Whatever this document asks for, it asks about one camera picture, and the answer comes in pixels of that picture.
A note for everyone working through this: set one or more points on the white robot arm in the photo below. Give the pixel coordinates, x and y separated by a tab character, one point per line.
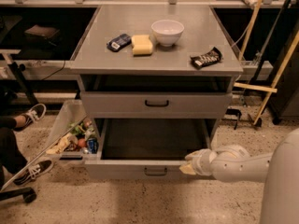
278	171

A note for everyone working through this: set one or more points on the black chair base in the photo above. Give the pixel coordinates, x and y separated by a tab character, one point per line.
28	194

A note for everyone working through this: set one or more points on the dark box under shelf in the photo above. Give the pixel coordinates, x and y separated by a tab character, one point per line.
39	33

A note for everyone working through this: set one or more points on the black trouser leg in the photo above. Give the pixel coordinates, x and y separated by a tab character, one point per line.
10	156

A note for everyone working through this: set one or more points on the grey drawer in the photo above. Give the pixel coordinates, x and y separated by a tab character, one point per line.
141	105
146	148

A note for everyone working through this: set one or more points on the black sneaker near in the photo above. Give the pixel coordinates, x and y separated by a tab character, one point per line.
33	172

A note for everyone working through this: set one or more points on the grey top drawer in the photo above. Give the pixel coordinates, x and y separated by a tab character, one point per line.
141	105

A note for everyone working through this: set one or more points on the black sneaker far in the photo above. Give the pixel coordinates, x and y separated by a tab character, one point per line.
33	115

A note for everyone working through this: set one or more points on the wooden stick frame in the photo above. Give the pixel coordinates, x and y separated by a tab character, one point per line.
258	61

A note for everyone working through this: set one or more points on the grey metal pole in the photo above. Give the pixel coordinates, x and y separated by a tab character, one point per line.
42	153

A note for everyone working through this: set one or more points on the yellow sponge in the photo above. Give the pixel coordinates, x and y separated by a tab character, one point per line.
141	45

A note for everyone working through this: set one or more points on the clear plastic bin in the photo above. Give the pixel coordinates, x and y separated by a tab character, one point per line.
72	137

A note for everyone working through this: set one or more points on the blue soda can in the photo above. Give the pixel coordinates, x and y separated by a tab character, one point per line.
92	145

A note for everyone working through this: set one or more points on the white bowl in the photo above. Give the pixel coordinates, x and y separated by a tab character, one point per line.
167	32

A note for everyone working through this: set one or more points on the black sneaker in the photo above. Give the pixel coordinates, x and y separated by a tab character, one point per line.
33	115
33	172

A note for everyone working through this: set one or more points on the grey drawer cabinet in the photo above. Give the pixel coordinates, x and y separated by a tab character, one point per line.
166	70

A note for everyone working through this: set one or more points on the red apple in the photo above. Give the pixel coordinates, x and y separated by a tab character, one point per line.
82	142

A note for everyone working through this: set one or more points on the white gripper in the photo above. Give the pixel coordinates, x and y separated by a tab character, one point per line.
200	162

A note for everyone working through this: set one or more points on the blue snack packet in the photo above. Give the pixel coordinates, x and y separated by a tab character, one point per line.
119	42

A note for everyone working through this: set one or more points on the black candy bar wrapper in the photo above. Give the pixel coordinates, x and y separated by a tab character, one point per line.
204	60

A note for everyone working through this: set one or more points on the tan snack bag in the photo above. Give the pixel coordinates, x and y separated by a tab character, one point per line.
60	146

